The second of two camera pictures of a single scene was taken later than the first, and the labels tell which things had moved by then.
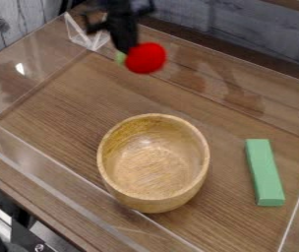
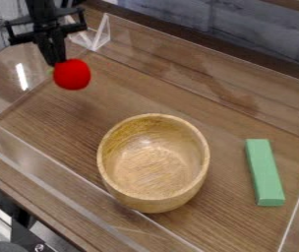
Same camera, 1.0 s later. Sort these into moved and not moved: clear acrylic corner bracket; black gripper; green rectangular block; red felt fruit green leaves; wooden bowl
Moved: black gripper; red felt fruit green leaves
Not moved: wooden bowl; clear acrylic corner bracket; green rectangular block
